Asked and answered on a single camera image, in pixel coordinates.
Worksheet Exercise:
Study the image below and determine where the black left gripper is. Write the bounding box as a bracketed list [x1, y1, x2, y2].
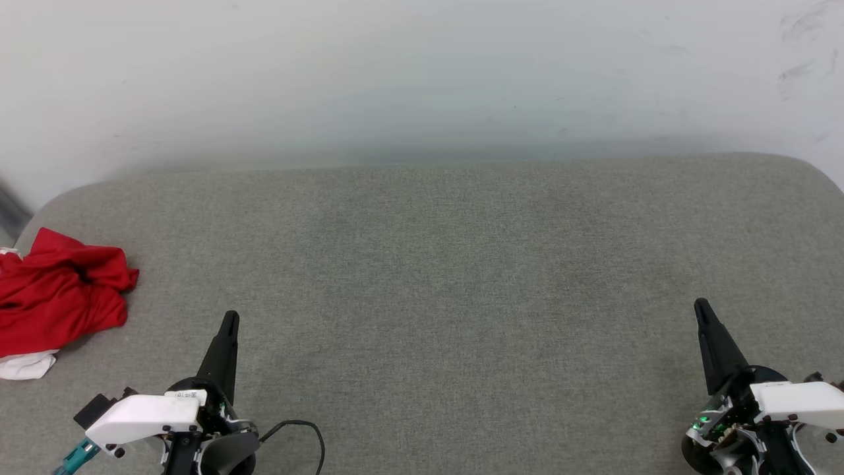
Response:
[162, 310, 260, 475]

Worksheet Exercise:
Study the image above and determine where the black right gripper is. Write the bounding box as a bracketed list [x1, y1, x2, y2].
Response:
[681, 298, 813, 475]

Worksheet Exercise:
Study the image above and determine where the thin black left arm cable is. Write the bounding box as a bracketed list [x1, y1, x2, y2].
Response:
[258, 420, 326, 475]

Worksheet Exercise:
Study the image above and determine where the red cloth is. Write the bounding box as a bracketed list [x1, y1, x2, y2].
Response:
[0, 228, 140, 359]

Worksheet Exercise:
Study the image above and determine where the white cloth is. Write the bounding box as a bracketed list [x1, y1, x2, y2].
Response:
[0, 247, 59, 381]

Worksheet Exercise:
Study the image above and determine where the teal cable connector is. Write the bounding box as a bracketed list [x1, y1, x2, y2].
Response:
[53, 439, 101, 475]

